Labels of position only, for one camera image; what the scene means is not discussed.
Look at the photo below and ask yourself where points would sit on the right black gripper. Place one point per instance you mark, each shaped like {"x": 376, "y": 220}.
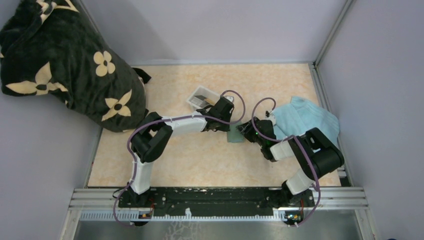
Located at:
{"x": 245, "y": 128}

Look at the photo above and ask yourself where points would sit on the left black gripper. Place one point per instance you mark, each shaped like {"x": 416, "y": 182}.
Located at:
{"x": 226, "y": 128}

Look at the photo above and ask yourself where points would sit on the translucent white plastic bin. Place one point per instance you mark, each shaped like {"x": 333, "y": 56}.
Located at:
{"x": 201, "y": 90}

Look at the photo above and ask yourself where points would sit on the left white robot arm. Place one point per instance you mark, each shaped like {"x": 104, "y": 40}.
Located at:
{"x": 147, "y": 143}

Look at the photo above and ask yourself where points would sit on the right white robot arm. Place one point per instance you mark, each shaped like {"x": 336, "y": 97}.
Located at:
{"x": 314, "y": 152}

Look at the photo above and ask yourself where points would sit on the gold card in bin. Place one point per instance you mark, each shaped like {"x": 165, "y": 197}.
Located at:
{"x": 209, "y": 101}

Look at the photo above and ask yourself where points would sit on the light blue towel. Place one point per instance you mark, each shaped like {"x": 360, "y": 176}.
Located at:
{"x": 301, "y": 115}

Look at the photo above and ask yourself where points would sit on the black floral blanket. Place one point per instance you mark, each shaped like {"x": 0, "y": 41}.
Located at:
{"x": 50, "y": 47}

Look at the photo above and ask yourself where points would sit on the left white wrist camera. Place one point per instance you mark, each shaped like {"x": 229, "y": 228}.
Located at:
{"x": 230, "y": 98}

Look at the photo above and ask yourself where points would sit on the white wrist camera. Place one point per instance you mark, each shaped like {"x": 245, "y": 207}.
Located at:
{"x": 271, "y": 117}
{"x": 230, "y": 98}

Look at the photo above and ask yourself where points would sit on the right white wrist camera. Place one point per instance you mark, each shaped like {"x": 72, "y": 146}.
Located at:
{"x": 271, "y": 117}

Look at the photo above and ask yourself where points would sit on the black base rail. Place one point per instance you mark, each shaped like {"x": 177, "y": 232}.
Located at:
{"x": 215, "y": 202}

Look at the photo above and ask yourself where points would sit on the aluminium frame rail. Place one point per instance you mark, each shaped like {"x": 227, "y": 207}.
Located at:
{"x": 101, "y": 204}

